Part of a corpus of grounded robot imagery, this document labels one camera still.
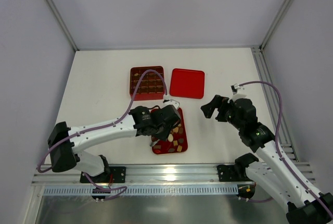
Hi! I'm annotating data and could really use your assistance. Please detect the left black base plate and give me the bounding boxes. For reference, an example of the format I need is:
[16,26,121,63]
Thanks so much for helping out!
[109,166,126,183]

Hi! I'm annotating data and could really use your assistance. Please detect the white oval chocolate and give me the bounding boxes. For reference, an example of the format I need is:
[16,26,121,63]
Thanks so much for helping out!
[168,134,173,142]

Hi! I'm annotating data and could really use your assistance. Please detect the right aluminium frame rails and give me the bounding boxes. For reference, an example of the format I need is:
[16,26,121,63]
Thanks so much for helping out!
[251,47,299,163]

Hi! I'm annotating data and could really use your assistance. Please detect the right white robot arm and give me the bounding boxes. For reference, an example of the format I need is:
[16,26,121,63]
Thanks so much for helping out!
[201,95,332,223]

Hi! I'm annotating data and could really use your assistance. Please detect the red rectangular tray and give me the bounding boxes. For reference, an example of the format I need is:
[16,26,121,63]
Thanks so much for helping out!
[151,108,188,155]

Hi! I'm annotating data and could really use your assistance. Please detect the red compartment chocolate box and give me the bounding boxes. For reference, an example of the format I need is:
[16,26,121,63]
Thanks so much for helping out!
[129,66,164,101]

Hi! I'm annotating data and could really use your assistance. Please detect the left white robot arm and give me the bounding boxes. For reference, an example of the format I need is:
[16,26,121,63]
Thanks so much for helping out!
[48,101,181,177]

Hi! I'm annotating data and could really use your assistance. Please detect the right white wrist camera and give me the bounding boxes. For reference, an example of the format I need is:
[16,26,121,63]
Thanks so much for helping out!
[230,84,247,102]

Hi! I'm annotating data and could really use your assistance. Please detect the red box lid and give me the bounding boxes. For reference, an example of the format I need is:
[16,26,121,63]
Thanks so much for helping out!
[170,68,205,99]

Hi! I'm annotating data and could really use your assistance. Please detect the aluminium front rail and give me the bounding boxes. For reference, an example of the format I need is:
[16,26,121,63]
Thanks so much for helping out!
[31,163,317,184]

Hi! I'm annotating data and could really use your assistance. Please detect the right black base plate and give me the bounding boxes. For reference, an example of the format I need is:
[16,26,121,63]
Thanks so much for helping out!
[216,164,238,182]

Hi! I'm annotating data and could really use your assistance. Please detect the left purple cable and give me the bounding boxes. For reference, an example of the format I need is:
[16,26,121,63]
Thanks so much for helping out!
[36,69,169,174]

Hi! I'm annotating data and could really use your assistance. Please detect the slotted cable duct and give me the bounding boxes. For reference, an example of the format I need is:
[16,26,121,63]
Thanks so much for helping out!
[43,184,238,196]

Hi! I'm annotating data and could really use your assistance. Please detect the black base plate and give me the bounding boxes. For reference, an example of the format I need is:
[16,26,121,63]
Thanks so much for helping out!
[109,166,126,183]
[216,164,238,182]

